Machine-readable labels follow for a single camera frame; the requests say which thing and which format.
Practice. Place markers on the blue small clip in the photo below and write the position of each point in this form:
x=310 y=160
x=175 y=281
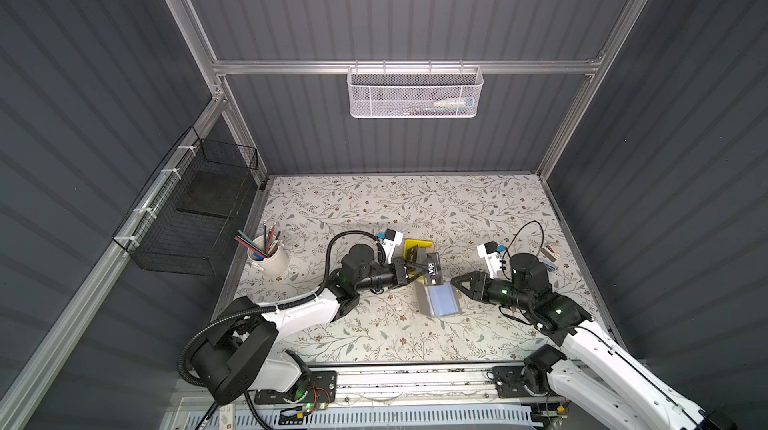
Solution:
x=552 y=267

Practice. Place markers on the black wire basket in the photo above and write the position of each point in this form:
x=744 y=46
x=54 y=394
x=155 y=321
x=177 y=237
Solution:
x=190 y=224

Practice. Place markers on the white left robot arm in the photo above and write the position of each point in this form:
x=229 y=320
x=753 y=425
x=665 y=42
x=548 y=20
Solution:
x=235 y=354

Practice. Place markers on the black VIP card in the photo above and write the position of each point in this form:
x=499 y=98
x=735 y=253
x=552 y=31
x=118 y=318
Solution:
x=434 y=275

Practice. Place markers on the coloured pens in cup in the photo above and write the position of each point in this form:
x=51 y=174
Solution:
x=263 y=245

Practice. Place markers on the white tube in basket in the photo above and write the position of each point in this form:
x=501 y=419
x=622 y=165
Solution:
x=455 y=104

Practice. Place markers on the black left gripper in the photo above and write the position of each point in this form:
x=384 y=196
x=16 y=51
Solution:
x=422 y=267

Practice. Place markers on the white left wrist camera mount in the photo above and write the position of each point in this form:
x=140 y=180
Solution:
x=390 y=239

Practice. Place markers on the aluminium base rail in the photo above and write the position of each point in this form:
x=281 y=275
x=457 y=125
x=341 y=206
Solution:
x=354 y=383

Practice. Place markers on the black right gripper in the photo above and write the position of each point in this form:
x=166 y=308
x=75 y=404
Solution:
x=478 y=284

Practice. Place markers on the white slotted cable duct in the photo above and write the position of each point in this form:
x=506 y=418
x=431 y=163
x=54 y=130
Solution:
x=400 y=417

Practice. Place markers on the pink white small clip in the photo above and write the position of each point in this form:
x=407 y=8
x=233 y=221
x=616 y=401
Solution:
x=550 y=253

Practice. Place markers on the aluminium frame post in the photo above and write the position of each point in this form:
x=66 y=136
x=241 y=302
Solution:
x=223 y=99

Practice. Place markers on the yellow plastic tray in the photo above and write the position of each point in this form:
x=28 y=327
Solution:
x=416 y=251

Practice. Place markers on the white wire mesh basket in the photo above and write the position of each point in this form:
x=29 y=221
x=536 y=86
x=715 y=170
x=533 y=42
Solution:
x=407 y=91

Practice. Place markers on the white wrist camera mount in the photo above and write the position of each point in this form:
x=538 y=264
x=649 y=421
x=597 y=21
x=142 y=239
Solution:
x=390 y=239
x=492 y=253

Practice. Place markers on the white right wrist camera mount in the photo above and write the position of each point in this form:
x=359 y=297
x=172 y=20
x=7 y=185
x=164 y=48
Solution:
x=492 y=253

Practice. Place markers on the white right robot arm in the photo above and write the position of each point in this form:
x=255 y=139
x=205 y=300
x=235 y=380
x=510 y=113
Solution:
x=581 y=362

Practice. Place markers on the white pen cup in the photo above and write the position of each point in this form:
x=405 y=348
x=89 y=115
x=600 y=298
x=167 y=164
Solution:
x=274 y=264

